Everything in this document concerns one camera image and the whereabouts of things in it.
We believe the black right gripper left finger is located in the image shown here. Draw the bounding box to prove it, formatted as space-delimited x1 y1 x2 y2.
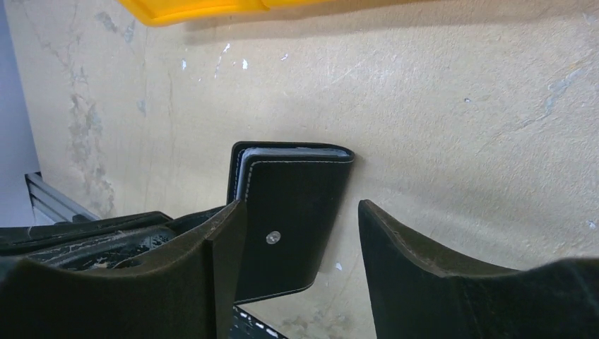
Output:
0 200 248 339

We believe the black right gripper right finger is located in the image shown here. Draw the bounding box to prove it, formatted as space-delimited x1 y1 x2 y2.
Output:
358 200 598 338

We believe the black leather card holder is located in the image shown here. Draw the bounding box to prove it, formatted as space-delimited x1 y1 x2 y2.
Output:
227 141 355 304

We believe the yellow three-compartment tray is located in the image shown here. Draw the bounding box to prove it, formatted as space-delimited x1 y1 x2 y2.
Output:
119 0 321 27

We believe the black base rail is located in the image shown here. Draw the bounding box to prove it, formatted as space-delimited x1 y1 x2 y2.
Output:
0 211 291 339

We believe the aluminium frame rail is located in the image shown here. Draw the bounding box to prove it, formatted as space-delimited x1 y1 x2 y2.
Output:
25 172 99 225

